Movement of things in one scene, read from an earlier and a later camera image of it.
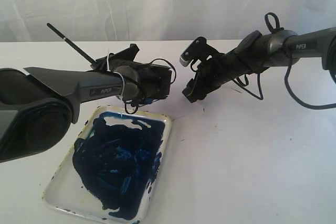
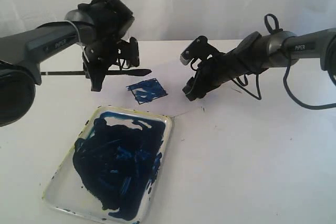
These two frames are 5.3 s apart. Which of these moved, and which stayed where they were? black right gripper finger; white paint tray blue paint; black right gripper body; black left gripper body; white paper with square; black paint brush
Moved: black paint brush; black left gripper body
Stayed: black right gripper body; white paint tray blue paint; white paper with square; black right gripper finger
